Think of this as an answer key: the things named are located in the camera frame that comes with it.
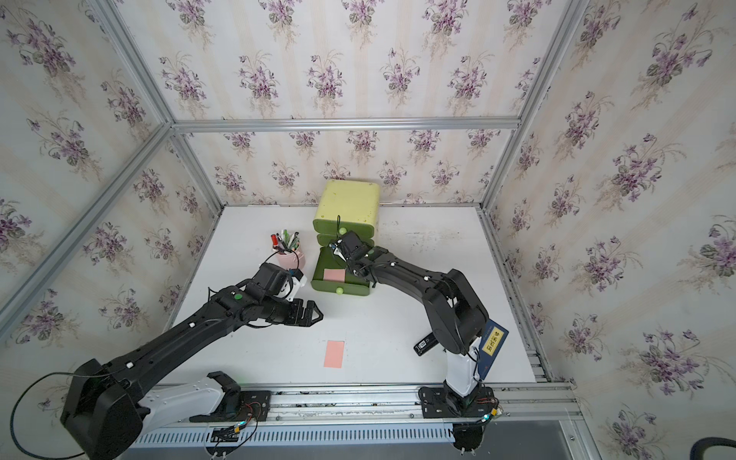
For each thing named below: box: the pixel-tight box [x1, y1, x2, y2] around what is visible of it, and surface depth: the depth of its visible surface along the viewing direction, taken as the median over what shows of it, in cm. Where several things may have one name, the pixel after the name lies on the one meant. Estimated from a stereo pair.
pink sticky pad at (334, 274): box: [322, 268, 345, 282], surface depth 100 cm
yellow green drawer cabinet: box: [312, 179, 380, 248], surface depth 93 cm
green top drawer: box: [313, 218, 375, 247], surface depth 90 cm
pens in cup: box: [270, 228, 300, 253], surface depth 97 cm
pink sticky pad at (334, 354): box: [323, 340, 345, 369], surface depth 84 cm
